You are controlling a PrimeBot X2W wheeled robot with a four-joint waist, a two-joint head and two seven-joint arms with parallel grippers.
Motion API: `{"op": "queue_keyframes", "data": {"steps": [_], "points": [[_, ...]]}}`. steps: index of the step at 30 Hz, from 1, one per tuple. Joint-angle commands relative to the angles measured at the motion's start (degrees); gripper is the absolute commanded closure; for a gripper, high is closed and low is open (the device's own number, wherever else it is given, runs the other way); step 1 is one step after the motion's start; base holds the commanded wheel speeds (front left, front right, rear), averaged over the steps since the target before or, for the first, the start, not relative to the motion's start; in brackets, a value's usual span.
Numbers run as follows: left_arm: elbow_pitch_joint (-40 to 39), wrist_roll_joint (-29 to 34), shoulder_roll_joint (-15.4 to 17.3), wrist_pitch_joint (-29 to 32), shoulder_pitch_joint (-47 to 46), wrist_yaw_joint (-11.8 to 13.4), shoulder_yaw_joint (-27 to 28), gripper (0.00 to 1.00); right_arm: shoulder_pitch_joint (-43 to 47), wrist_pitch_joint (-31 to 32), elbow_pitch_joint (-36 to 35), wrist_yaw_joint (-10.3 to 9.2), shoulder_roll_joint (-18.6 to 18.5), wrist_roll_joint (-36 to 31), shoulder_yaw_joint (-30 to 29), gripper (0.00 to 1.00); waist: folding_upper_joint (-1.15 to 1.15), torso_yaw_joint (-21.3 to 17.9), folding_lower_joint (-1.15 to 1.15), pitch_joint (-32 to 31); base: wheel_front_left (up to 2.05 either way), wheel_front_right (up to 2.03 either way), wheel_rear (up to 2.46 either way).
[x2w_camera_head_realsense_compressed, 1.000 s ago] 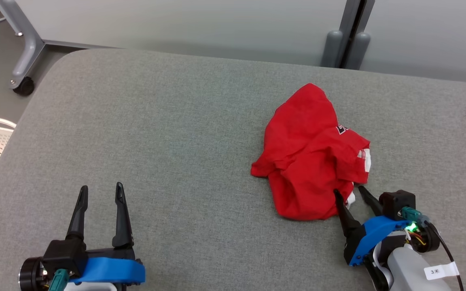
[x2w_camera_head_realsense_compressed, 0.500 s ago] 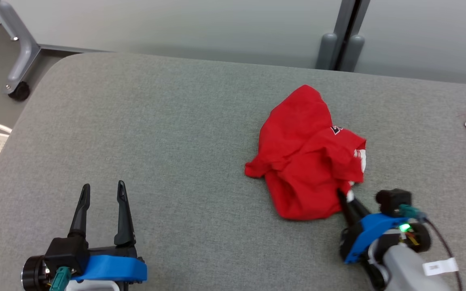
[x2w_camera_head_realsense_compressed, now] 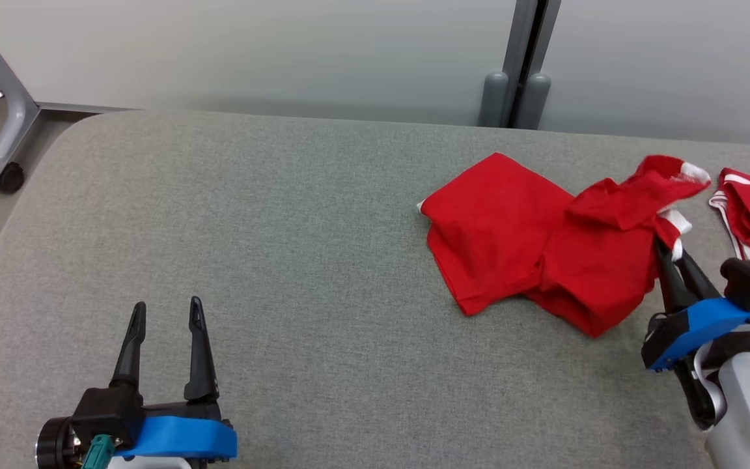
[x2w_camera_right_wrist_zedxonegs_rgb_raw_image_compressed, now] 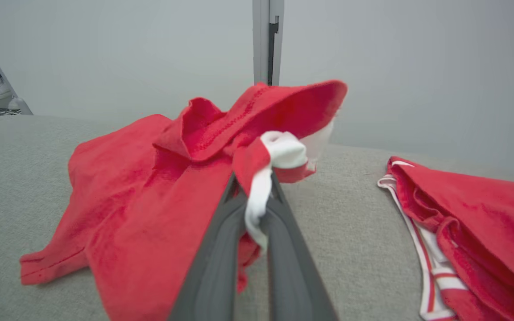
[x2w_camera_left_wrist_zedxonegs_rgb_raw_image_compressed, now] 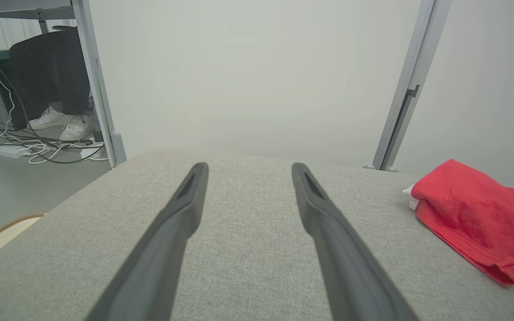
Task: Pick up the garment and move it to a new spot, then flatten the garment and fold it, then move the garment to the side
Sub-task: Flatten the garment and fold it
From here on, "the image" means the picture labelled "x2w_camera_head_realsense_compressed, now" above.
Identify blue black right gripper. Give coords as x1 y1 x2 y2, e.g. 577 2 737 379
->
641 236 750 372

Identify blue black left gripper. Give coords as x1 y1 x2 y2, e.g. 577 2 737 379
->
35 296 239 469

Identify red shorts with white trim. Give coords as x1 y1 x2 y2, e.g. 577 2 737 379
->
417 152 712 338

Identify grey metal partition end leg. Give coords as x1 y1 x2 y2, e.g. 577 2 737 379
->
0 13 42 194

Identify teal plug camera cable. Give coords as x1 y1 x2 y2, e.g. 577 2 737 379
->
82 435 117 469

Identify grey metal partition post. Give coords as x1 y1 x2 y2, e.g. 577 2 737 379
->
477 0 561 131

